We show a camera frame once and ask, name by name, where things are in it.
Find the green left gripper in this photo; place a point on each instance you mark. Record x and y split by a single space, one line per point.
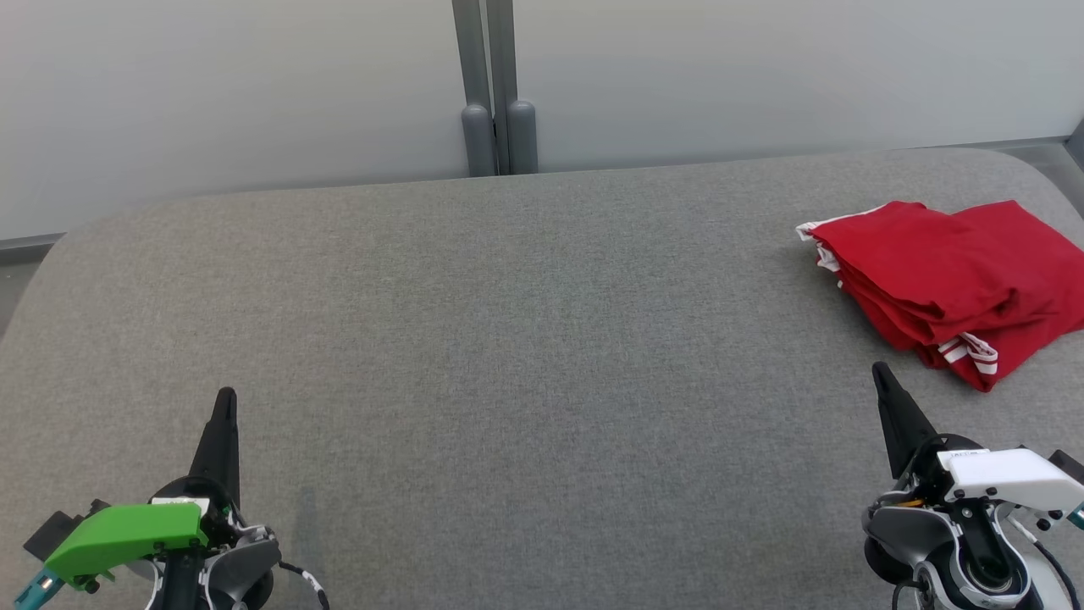
127 534

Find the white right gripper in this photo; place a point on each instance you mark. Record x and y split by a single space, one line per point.
1008 479

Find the red white-striped shorts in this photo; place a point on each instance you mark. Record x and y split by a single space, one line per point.
898 246

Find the red Bulls 23 jersey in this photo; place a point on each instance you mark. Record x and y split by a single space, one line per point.
1050 254

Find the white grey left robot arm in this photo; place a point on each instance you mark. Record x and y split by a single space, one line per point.
246 568

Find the grey fabric sofa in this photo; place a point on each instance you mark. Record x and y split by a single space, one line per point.
508 339

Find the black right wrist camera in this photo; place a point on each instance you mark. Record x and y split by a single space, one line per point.
1069 466

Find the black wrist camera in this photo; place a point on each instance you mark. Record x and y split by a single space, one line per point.
51 532
1069 466

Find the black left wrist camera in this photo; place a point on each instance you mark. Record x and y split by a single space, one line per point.
51 532

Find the grey partition post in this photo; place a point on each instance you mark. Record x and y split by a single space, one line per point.
478 135
521 135

